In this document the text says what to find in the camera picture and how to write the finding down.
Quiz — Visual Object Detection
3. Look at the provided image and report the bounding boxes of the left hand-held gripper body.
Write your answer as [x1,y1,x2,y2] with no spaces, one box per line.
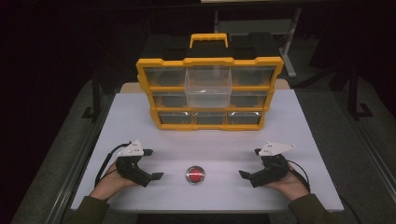
[115,139,153,189]

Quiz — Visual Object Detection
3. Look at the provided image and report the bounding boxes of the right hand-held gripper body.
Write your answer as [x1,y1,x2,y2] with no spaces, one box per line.
[248,142,296,189]

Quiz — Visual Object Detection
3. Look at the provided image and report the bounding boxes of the person's right hand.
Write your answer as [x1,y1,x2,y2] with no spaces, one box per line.
[265,164,310,202]

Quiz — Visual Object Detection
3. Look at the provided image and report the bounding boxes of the person's left hand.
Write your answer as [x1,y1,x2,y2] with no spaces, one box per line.
[90,162,138,202]

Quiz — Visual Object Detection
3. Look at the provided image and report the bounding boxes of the round red silver-rimmed tin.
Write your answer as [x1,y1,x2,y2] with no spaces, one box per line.
[185,165,206,186]

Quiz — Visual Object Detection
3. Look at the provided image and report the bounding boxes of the black metal stand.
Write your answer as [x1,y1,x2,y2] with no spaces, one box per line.
[346,60,375,121]
[81,69,105,123]

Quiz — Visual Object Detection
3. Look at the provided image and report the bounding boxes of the set of closed clear drawers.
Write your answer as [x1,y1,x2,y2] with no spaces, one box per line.
[145,66,276,126]

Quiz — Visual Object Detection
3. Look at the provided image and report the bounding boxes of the pulled-out clear plastic drawer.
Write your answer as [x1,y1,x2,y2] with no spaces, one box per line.
[184,67,233,109]

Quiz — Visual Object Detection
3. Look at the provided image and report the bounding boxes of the white metal stand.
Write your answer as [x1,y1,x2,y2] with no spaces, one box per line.
[214,7,303,78]

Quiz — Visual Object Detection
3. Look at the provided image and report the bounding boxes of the yellow black organizer cabinet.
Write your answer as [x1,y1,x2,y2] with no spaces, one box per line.
[135,33,285,132]

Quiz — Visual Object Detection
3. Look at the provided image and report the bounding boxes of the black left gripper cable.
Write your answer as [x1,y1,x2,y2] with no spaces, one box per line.
[93,141,133,189]

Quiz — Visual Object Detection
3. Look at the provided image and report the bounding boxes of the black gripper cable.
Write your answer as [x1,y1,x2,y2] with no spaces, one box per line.
[93,141,133,189]
[287,159,312,193]

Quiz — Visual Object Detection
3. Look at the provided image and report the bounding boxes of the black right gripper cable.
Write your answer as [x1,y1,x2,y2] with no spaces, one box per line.
[287,159,312,193]

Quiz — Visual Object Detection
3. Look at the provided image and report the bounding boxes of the aluminium rail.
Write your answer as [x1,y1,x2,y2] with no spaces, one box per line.
[335,92,396,203]
[46,92,117,224]

